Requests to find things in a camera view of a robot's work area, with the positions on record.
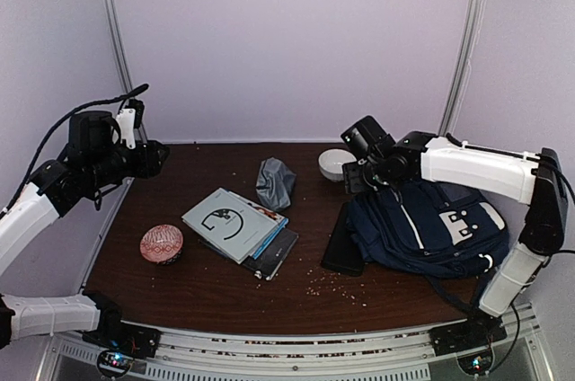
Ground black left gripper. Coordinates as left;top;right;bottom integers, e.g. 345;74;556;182
84;139;175;190

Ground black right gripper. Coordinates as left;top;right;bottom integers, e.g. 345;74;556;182
341;159;396;194

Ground black leather case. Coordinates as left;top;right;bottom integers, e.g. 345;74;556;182
321;202;365;277

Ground grey zip pouch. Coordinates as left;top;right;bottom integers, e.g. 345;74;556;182
255;157;296;212

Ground navy blue student backpack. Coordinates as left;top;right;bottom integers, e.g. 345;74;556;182
343;176;509;313

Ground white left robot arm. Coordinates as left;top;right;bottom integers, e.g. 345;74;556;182
1;99;170;349

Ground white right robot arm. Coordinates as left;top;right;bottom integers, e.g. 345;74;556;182
341;116;571;347

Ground white ceramic bowl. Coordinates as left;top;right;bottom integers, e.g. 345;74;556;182
318;148;356;182

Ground blue illustrated book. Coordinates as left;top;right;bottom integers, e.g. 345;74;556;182
229;191;288;258

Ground red patterned bowl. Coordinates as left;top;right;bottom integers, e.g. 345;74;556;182
139;225;184;265

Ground black notebook under books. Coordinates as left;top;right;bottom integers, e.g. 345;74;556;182
199;227;300;282

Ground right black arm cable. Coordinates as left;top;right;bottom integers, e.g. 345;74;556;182
550;160;575;256

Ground left aluminium frame post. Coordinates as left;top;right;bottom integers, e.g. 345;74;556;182
93;0;150;145

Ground aluminium frame post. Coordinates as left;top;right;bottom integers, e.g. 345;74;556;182
93;0;150;145
438;0;486;136

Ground front metal rail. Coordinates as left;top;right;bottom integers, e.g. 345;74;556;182
38;304;547;381

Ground right aluminium frame post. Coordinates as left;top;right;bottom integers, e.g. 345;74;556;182
438;0;486;136

